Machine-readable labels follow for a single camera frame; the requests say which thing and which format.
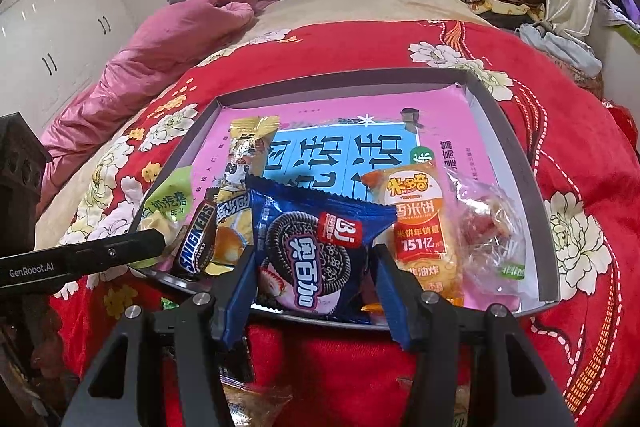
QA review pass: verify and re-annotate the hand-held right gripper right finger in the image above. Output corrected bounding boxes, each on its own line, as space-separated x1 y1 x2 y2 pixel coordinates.
374 244 576 427

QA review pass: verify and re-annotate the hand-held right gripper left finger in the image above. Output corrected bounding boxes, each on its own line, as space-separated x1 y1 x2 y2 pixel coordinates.
60 246 257 427

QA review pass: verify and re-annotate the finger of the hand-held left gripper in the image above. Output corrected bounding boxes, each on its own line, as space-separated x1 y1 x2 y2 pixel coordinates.
62 229 167 271

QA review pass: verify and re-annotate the green snack packet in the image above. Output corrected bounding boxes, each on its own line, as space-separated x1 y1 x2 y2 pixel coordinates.
137 164 196 271

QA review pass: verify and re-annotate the blue cookie packet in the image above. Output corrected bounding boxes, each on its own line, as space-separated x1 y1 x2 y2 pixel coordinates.
245 174 399 323

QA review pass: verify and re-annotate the clear pink snack packet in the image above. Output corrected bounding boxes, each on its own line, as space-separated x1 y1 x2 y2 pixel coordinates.
440 167 529 299

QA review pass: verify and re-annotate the long yellow snack packet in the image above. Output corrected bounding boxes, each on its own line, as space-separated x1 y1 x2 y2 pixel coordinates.
202 114 281 278

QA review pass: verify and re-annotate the brown chocolate bar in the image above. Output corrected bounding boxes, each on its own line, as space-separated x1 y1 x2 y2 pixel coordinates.
172 187 219 281

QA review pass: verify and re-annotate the orange rice cracker packet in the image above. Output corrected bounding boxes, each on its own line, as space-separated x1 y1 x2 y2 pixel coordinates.
360 162 466 308

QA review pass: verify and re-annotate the clear brown snack packet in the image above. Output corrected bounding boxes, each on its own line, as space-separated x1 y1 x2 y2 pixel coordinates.
220 377 296 427

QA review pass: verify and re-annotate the pink and blue book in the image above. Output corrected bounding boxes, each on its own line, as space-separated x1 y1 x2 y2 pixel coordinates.
192 84 524 308

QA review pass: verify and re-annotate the pink quilt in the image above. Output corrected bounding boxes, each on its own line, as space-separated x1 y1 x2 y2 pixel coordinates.
37 0 281 208

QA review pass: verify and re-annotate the white wardrobe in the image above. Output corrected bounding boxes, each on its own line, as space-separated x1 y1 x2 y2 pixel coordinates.
0 0 137 124

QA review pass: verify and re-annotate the red floral blanket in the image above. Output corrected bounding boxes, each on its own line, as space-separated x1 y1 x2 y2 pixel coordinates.
35 0 640 427

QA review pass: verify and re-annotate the grey-blue cloth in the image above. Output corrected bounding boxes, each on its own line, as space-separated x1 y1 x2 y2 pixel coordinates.
517 22 604 78

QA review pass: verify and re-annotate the purple cloth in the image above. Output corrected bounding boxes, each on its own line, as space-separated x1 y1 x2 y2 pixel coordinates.
597 0 640 48

